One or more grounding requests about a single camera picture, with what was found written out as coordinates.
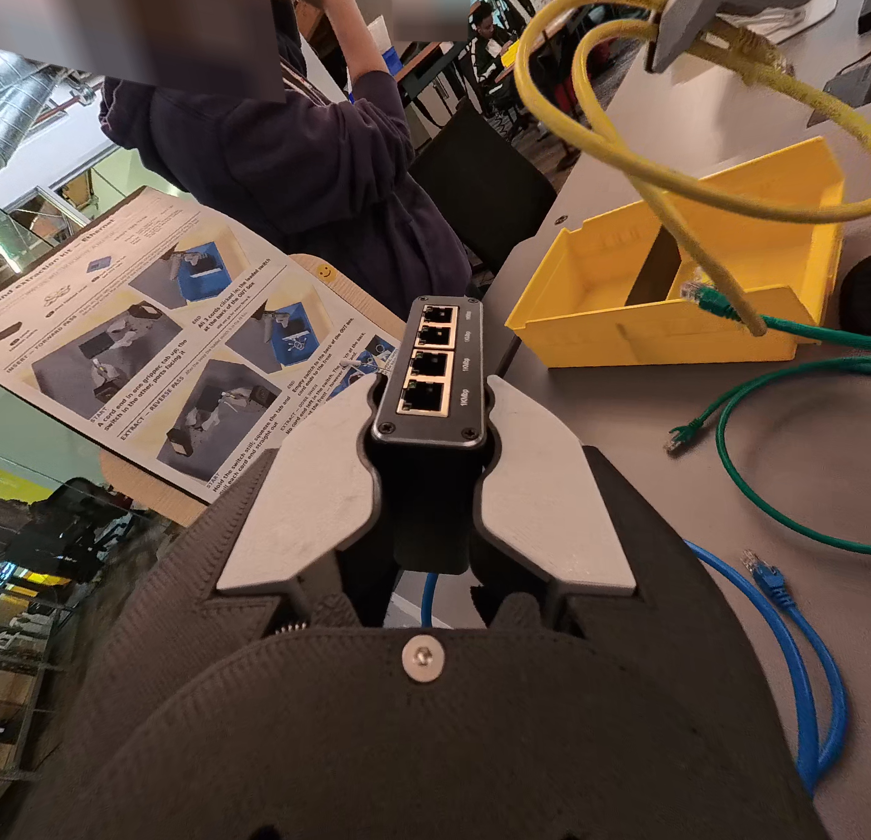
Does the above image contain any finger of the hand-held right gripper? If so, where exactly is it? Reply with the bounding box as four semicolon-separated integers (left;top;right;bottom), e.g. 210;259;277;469
645;0;841;73

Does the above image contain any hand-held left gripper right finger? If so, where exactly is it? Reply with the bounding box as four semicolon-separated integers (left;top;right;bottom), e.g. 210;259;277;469
471;375;638;626

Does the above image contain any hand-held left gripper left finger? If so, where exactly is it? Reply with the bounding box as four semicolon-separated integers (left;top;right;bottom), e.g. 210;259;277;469
216;373;382;626

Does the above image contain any black network switch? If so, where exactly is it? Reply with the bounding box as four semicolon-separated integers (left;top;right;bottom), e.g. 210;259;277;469
371;295;489;575

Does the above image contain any yellow ethernet cable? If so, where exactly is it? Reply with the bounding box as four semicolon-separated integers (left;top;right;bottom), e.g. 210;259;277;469
514;0;871;337

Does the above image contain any green ethernet cable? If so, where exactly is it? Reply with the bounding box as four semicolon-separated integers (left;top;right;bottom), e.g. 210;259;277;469
663;280;871;555

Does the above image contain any yellow plastic bin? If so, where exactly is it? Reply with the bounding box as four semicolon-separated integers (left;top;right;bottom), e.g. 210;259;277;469
505;135;847;369

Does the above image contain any blue ethernet cable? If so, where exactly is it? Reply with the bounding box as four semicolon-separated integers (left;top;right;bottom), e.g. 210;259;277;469
421;539;848;796

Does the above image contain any dark grey object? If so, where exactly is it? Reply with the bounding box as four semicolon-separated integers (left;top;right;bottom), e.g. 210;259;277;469
808;56;871;129

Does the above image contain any printed instruction sheet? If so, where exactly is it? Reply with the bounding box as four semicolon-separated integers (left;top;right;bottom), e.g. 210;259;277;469
0;187;404;505

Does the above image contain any black chair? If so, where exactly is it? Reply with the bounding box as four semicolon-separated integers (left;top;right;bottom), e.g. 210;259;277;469
408;97;559;279

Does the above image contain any black wrist rest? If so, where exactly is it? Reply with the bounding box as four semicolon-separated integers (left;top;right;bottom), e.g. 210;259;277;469
838;255;871;337

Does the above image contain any silver air duct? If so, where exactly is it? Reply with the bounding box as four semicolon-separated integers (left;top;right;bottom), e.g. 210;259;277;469
0;50;103;167

